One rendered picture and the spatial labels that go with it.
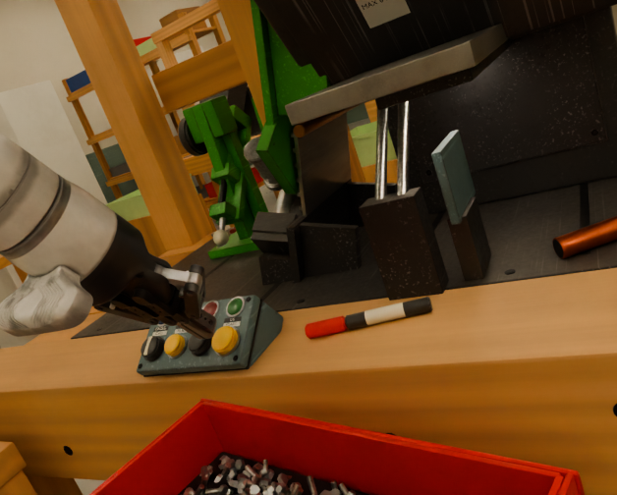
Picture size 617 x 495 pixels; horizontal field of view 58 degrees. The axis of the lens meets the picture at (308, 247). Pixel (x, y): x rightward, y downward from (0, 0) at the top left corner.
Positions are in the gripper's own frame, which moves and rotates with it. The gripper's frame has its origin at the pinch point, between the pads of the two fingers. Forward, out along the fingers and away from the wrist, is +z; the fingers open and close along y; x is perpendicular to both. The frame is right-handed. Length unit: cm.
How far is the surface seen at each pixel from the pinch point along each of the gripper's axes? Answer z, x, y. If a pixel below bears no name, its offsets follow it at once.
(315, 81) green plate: 0.3, -30.3, -8.4
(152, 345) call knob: 3.9, -0.1, 10.0
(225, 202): 20.8, -35.1, 22.9
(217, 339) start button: 3.9, 0.1, 0.6
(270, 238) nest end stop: 13.4, -19.2, 4.7
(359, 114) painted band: 698, -855, 421
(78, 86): 198, -475, 529
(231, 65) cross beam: 19, -72, 30
